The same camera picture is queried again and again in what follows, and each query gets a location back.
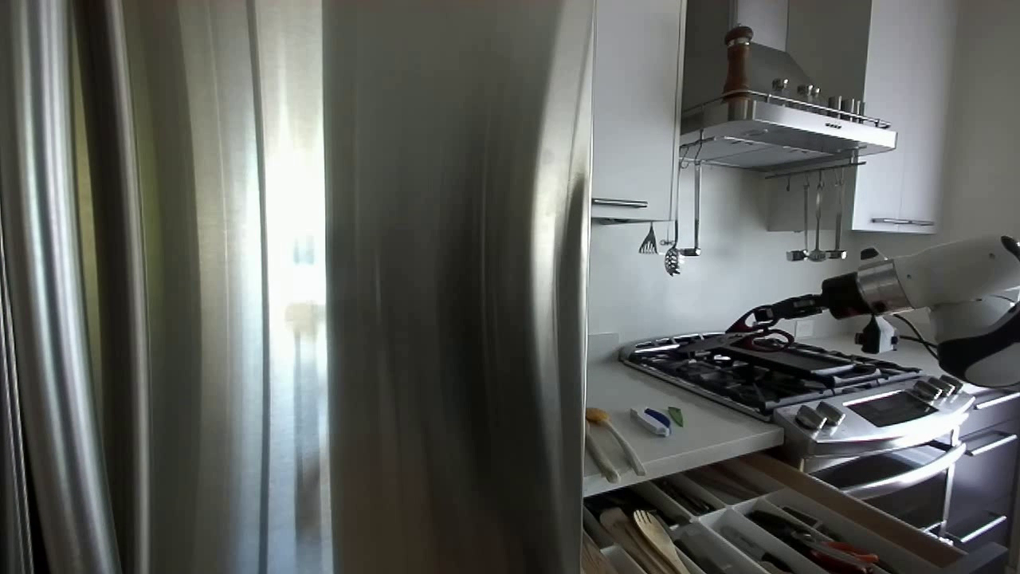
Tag brown pepper mill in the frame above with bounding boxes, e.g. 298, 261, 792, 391
719, 23, 754, 101

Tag stainless steel gas range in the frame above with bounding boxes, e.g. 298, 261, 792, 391
619, 327, 1020, 544

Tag white cutlery organizer tray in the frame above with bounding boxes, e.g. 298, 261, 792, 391
665, 487, 906, 574

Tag black stove griddle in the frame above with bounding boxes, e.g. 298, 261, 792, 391
719, 341, 864, 383

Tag white upper cabinet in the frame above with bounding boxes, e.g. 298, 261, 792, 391
585, 0, 689, 225
847, 0, 962, 235

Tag blue and white utensil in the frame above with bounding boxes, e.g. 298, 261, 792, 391
631, 406, 674, 441

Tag hanging metal utensils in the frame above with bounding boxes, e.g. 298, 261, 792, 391
635, 218, 708, 282

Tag stainless steel range hood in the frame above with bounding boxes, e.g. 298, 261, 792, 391
678, 0, 903, 172

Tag wooden spoon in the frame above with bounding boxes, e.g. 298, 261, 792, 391
631, 507, 695, 574

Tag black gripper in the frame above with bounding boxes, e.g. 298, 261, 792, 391
754, 271, 867, 325

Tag wooden spatula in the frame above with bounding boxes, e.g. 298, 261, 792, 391
593, 504, 653, 574

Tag black and white countertop item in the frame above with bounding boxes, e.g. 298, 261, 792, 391
854, 312, 903, 360

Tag stainless steel refrigerator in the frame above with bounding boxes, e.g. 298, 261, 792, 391
0, 0, 597, 574

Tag hanging metal ladles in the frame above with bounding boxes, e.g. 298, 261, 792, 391
785, 172, 854, 265

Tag orange and black tool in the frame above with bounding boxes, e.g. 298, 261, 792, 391
813, 540, 886, 574

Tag open wooden kitchen drawer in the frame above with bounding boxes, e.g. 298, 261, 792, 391
581, 448, 972, 574

